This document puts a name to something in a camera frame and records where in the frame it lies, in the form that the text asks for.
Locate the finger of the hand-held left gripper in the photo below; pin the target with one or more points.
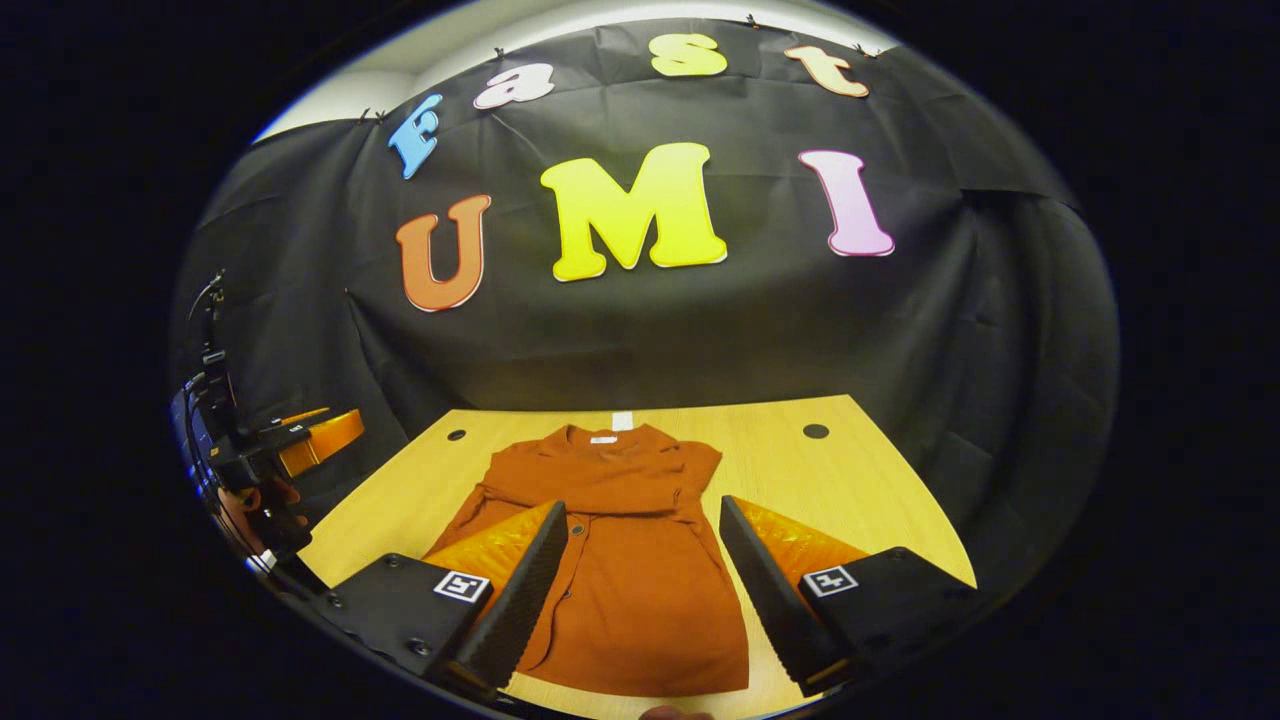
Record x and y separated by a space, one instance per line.
290 424
330 440

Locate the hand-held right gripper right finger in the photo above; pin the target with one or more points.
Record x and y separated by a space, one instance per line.
770 610

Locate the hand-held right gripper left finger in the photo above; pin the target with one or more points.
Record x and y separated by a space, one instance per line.
520 610

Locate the orange button shirt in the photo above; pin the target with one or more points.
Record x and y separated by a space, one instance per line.
640 600

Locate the small white table label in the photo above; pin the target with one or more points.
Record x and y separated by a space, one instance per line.
622 421

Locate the black backdrop cloth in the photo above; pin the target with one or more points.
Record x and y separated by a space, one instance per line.
700 330

